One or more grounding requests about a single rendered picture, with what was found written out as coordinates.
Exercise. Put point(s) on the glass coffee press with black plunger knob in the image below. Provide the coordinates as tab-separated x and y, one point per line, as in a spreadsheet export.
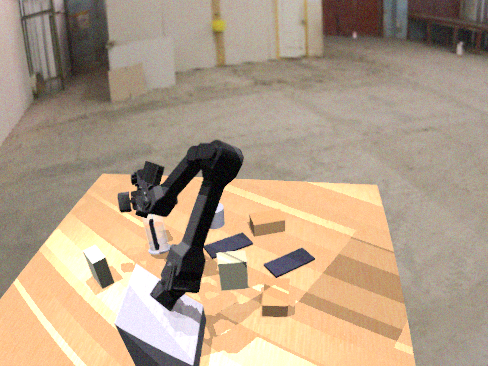
156	235

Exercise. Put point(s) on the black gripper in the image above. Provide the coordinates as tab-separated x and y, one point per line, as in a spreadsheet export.
124	202

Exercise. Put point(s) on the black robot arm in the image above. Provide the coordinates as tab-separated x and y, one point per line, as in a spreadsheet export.
219	163

